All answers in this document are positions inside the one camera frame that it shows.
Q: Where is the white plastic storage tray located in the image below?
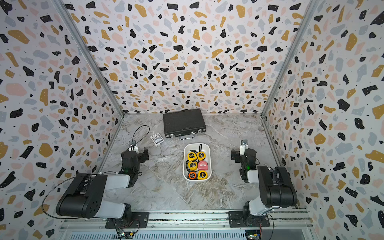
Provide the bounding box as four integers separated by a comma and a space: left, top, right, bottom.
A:
183, 143, 213, 183

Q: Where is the yellow tape measure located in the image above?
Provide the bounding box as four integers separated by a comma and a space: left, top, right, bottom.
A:
197, 144, 206, 161
187, 152, 198, 162
198, 171, 208, 180
186, 161, 198, 172

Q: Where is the pink tape measure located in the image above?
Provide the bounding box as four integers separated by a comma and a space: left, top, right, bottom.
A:
198, 161, 209, 171

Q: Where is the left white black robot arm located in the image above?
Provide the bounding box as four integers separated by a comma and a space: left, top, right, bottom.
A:
56, 148, 149, 222

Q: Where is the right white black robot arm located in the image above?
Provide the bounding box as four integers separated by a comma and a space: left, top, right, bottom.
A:
231, 147, 298, 219

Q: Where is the orange black tape measure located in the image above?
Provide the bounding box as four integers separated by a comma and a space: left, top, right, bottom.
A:
188, 172, 198, 180

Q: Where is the black hard carrying case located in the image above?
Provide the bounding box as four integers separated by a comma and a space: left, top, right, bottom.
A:
163, 109, 207, 140

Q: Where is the small playing card pack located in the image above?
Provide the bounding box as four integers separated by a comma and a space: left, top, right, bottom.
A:
151, 133, 165, 146

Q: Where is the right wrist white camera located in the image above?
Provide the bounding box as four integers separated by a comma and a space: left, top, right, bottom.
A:
239, 140, 249, 156

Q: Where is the wrist white camera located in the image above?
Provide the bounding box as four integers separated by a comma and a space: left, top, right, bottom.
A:
128, 140, 139, 153
239, 140, 249, 156

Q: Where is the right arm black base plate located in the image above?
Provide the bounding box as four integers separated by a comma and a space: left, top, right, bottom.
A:
228, 211, 270, 228

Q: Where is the aluminium front rail frame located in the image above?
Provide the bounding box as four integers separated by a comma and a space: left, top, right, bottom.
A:
58, 209, 318, 240

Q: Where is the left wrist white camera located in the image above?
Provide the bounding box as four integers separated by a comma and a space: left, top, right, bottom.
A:
128, 140, 139, 153

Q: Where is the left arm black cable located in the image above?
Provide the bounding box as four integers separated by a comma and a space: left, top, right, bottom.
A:
131, 125, 151, 145

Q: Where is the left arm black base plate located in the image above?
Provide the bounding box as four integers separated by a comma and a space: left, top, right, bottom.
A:
105, 212, 150, 229

